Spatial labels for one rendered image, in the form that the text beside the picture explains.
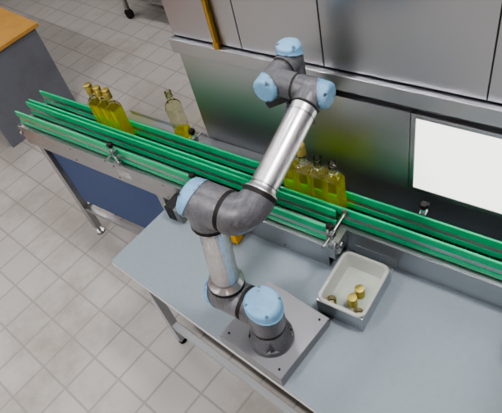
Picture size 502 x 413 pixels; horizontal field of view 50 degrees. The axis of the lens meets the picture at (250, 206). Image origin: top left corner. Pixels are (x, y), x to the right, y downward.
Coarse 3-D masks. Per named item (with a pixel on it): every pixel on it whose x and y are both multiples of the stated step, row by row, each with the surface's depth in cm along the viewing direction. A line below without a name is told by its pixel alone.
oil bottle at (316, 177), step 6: (312, 168) 186; (324, 168) 185; (312, 174) 186; (318, 174) 185; (324, 174) 186; (312, 180) 189; (318, 180) 187; (312, 186) 191; (318, 186) 189; (312, 192) 194; (318, 192) 192; (324, 192) 190; (324, 198) 193
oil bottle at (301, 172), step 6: (300, 168) 188; (306, 168) 187; (300, 174) 189; (306, 174) 188; (300, 180) 192; (306, 180) 190; (300, 186) 195; (306, 186) 193; (300, 192) 198; (306, 192) 196
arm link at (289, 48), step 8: (280, 40) 152; (288, 40) 152; (296, 40) 151; (280, 48) 150; (288, 48) 149; (296, 48) 149; (280, 56) 151; (288, 56) 150; (296, 56) 150; (296, 64) 152; (304, 64) 155; (304, 72) 156
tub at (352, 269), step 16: (352, 256) 191; (336, 272) 188; (352, 272) 194; (368, 272) 192; (384, 272) 185; (336, 288) 191; (352, 288) 190; (368, 288) 188; (336, 304) 179; (368, 304) 177
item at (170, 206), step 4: (176, 196) 227; (172, 200) 226; (176, 200) 225; (168, 204) 225; (172, 204) 224; (168, 208) 224; (172, 208) 223; (168, 212) 227; (172, 212) 224; (176, 212) 222; (172, 216) 228; (176, 216) 225; (180, 216) 224; (180, 220) 226; (184, 220) 227
